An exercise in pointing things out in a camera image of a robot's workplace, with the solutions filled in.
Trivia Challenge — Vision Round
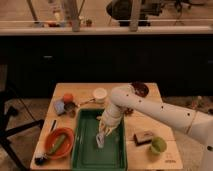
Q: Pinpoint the small metal pot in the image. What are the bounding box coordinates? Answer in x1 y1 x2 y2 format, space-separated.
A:
64 102 76 117

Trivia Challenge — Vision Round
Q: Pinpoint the black marker pen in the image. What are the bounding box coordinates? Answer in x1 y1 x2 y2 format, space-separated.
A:
50 120 57 132

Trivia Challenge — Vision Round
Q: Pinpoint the blue-grey small object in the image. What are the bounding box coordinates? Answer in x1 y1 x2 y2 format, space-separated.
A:
53 100 65 115

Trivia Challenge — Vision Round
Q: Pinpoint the green plastic tray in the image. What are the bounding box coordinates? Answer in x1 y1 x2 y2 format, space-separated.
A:
71 109 127 171

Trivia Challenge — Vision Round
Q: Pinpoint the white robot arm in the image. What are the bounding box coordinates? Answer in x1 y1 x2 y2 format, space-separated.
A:
99 84 213 171

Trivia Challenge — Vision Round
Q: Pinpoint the green cucumber toy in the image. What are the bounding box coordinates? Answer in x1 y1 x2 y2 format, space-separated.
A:
48 134 66 155

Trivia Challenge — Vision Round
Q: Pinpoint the orange ball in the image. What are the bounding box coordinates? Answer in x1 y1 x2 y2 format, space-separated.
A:
62 93 73 103

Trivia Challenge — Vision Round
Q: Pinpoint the black chair base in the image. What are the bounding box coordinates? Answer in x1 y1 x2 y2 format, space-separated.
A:
0 88 45 171

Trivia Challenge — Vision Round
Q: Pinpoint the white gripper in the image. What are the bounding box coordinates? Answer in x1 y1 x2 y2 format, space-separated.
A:
99 103 123 136

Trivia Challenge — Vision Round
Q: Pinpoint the metal spoon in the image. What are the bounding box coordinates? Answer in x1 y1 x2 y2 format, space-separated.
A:
77 98 95 107

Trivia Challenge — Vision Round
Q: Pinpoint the dark red plate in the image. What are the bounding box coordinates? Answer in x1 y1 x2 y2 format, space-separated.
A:
132 82 149 97

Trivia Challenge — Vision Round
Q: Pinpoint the small white towel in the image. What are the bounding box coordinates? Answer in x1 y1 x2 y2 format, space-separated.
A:
96 133 105 148

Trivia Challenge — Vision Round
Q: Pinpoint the orange bowl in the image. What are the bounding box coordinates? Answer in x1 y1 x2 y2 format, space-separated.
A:
44 127 74 159

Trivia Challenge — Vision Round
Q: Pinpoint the white cup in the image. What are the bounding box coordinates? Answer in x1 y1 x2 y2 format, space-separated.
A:
93 88 107 103

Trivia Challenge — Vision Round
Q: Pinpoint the black white small object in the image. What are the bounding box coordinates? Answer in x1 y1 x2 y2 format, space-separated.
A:
34 153 48 166

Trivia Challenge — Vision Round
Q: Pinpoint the brown sponge block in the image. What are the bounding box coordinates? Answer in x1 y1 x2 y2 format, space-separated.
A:
133 131 154 146

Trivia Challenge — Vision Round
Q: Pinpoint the green apple cup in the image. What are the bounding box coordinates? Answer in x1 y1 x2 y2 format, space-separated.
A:
150 137 167 155

